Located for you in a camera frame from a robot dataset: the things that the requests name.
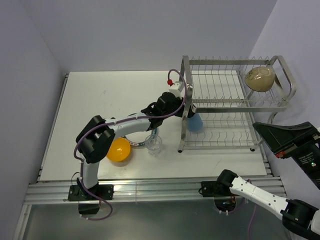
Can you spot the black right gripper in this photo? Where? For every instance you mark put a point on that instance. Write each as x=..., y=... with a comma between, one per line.
x=304, y=132

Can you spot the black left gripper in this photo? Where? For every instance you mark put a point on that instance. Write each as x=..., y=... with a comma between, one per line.
x=191, y=110

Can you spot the blue plastic cup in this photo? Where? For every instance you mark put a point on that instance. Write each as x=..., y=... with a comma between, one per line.
x=194, y=123

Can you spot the beige floral ceramic bowl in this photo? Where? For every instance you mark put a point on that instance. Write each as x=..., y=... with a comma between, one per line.
x=260, y=79

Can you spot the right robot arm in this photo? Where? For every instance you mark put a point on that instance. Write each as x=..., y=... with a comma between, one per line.
x=297, y=216

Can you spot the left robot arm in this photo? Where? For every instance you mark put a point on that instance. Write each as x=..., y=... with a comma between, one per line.
x=96, y=138

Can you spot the stainless steel dish rack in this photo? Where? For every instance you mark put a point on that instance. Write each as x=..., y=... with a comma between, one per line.
x=218, y=94

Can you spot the clear glass cup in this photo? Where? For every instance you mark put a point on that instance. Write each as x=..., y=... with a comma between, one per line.
x=154, y=144

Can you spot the white plate green rim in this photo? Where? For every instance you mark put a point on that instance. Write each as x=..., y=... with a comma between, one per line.
x=142, y=143

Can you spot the orange plastic bowl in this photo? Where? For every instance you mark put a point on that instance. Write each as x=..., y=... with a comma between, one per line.
x=119, y=150

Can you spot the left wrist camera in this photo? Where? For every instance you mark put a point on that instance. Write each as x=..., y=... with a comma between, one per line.
x=177, y=88

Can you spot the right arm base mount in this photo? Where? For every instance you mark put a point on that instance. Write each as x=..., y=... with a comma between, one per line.
x=216, y=189

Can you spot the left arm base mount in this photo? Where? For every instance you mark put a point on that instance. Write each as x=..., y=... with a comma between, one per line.
x=103, y=191

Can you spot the aluminium mounting rail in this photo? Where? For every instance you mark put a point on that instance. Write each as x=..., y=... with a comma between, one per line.
x=123, y=191

